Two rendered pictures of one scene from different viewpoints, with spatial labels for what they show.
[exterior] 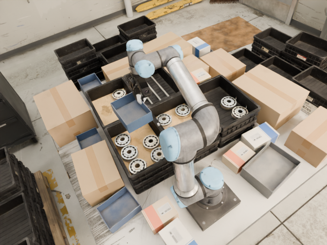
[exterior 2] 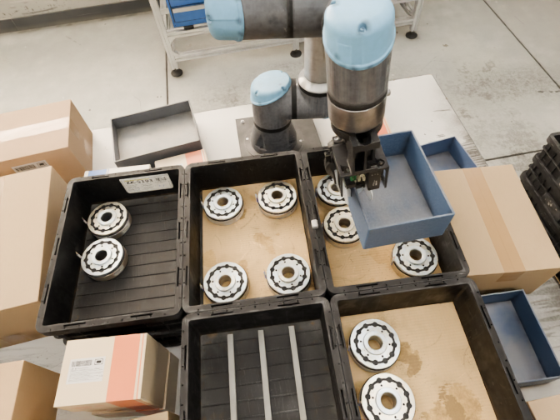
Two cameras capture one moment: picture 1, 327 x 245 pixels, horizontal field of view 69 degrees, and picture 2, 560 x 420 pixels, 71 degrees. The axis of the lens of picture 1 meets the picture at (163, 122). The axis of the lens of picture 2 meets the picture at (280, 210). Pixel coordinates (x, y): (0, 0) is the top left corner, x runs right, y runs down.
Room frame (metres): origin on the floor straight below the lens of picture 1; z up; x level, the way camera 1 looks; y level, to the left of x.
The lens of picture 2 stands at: (1.37, 0.13, 1.70)
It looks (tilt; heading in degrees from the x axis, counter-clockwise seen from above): 57 degrees down; 202
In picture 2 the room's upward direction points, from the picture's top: 6 degrees counter-clockwise
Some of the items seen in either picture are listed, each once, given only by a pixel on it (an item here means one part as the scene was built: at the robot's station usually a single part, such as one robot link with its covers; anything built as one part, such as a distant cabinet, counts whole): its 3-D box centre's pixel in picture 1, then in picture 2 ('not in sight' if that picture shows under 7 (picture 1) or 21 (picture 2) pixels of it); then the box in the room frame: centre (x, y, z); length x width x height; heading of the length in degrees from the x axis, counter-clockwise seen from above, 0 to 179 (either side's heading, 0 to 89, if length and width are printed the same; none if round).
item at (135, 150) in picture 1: (129, 152); not in sight; (0.80, 0.23, 0.86); 0.10 x 0.10 x 0.01
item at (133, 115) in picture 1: (131, 111); (388, 187); (0.91, 0.17, 1.10); 0.20 x 0.15 x 0.07; 27
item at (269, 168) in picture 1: (270, 166); (156, 134); (0.63, -0.58, 0.78); 0.27 x 0.20 x 0.05; 124
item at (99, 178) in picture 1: (98, 171); (478, 232); (0.75, 0.43, 0.78); 0.30 x 0.22 x 0.16; 21
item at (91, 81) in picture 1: (91, 85); not in sight; (1.53, 0.54, 0.81); 0.20 x 0.15 x 0.07; 26
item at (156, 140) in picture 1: (151, 141); (344, 224); (0.86, 0.09, 0.86); 0.10 x 0.10 x 0.01
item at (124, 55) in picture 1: (125, 68); not in sight; (2.28, 0.35, 0.37); 0.40 x 0.30 x 0.45; 117
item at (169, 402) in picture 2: not in sight; (137, 384); (1.33, -0.28, 0.74); 0.16 x 0.12 x 0.07; 110
